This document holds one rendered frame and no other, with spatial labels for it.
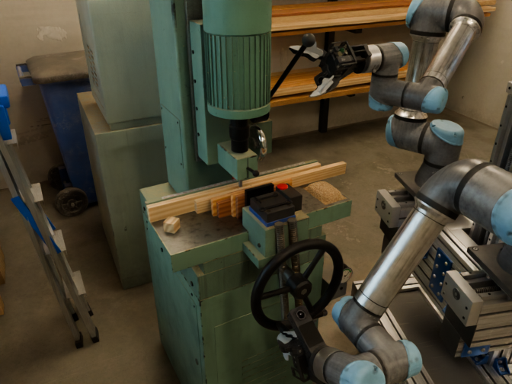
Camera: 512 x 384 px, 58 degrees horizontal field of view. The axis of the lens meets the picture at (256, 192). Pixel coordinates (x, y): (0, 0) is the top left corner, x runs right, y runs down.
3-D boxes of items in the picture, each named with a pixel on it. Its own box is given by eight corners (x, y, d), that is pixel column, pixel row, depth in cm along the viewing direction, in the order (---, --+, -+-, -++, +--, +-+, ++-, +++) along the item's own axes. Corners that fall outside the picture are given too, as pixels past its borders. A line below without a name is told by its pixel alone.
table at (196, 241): (184, 295, 116) (182, 276, 113) (148, 234, 139) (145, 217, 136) (371, 230, 141) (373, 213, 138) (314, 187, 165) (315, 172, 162)
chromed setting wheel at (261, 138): (260, 168, 152) (260, 132, 146) (243, 154, 161) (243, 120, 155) (268, 165, 153) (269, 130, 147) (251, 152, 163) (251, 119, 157)
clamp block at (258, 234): (264, 258, 124) (264, 231, 120) (241, 233, 134) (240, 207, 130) (309, 243, 130) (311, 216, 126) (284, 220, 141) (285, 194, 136)
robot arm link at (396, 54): (408, 72, 135) (414, 43, 131) (379, 78, 130) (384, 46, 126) (389, 66, 141) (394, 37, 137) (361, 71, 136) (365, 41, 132)
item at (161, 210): (150, 222, 134) (148, 208, 131) (148, 219, 135) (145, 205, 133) (320, 177, 159) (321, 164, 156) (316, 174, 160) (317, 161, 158)
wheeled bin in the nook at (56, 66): (56, 225, 295) (18, 74, 248) (46, 188, 337) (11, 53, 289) (154, 201, 321) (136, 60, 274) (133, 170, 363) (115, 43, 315)
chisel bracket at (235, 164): (237, 186, 136) (236, 159, 131) (217, 167, 146) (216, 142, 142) (259, 180, 139) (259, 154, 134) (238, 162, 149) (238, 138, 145)
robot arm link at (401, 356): (394, 319, 103) (354, 331, 98) (430, 356, 94) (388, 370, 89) (386, 345, 106) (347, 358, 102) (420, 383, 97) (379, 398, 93)
